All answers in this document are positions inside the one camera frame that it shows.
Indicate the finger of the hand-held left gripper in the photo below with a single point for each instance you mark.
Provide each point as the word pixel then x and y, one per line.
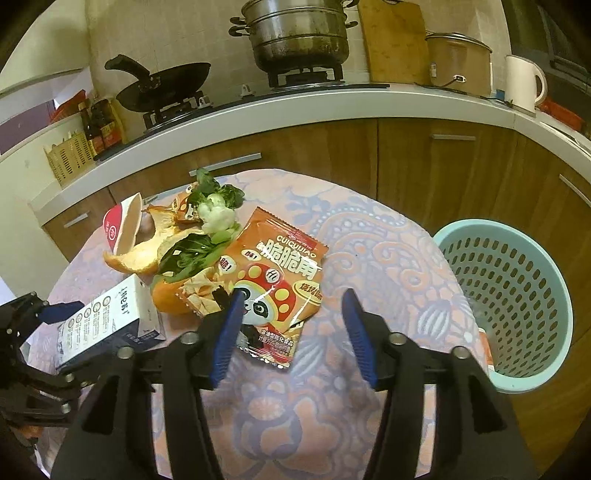
pixel 55 381
pixel 60 311

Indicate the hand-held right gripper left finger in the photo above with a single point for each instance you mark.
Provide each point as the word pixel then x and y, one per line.
pixel 228 332

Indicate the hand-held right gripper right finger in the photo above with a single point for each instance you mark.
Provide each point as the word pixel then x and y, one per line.
pixel 358 332

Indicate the white and blue milk carton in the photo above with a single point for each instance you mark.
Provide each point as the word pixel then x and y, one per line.
pixel 106 318

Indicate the orange peel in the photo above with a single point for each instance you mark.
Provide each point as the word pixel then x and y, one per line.
pixel 143 251
pixel 173 295

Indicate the large orange snack packet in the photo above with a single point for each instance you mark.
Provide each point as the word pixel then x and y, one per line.
pixel 272 272

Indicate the green vegetable leaf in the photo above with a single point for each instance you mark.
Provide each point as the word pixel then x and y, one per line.
pixel 187 254

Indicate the red and white paper cup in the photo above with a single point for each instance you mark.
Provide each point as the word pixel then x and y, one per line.
pixel 121 226

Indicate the bok choy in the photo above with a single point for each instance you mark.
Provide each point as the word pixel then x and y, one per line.
pixel 217 210

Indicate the teal perforated plastic basket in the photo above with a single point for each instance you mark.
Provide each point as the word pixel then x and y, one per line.
pixel 521 277

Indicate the patterned tablecloth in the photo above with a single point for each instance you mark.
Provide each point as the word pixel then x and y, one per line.
pixel 369 240

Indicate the yellow woven basket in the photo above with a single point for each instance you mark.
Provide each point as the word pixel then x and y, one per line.
pixel 69 157

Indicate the wooden kitchen cabinet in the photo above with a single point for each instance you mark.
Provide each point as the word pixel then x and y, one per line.
pixel 323 152

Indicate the red label sauce bottle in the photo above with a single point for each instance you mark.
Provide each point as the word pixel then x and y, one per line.
pixel 108 127

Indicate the red package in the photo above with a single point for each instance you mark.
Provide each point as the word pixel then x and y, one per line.
pixel 69 106

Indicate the black frying pan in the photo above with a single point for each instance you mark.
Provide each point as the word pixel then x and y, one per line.
pixel 171 83

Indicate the black gas stove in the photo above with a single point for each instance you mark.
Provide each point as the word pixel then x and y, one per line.
pixel 304 76

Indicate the beige electric cooker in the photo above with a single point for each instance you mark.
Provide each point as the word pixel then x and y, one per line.
pixel 457 64

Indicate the wooden cutting board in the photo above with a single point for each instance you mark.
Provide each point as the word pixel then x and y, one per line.
pixel 392 41

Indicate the red box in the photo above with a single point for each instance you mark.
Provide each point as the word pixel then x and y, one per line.
pixel 561 115

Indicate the white electric kettle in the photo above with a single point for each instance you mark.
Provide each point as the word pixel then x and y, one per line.
pixel 521 83

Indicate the stainless steel steamer pot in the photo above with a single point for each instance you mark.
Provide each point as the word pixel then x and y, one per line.
pixel 295 37

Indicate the black appliance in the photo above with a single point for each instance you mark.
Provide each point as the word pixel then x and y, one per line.
pixel 549 32

